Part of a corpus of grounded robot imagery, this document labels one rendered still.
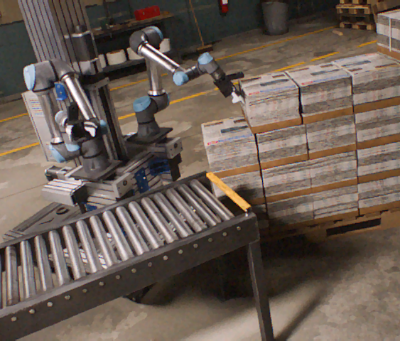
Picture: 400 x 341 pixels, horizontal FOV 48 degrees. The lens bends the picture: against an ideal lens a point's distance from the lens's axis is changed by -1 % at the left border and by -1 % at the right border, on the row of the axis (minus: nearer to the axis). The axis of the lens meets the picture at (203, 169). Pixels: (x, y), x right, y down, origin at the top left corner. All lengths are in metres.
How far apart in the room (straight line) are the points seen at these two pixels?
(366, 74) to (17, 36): 7.04
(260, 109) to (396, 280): 1.21
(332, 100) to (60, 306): 1.76
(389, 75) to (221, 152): 1.02
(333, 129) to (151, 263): 1.41
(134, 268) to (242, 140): 1.12
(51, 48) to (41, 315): 1.51
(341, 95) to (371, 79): 0.18
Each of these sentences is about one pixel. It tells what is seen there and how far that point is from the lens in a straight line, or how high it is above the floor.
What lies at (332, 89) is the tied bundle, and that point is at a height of 1.00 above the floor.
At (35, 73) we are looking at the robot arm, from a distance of 2.43.
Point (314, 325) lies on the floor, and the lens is 2.54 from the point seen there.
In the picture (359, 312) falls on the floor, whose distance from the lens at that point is 2.60.
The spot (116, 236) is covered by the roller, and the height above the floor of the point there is 0.80.
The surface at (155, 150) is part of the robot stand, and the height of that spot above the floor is 0.73.
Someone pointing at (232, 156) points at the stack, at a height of 0.73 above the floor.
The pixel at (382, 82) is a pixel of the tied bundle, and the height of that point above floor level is 0.98.
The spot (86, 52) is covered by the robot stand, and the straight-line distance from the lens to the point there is 2.69.
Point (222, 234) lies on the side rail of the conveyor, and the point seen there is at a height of 0.78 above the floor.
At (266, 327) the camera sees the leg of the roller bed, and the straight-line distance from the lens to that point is 2.29.
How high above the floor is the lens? 1.82
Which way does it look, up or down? 26 degrees down
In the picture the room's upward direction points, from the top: 12 degrees counter-clockwise
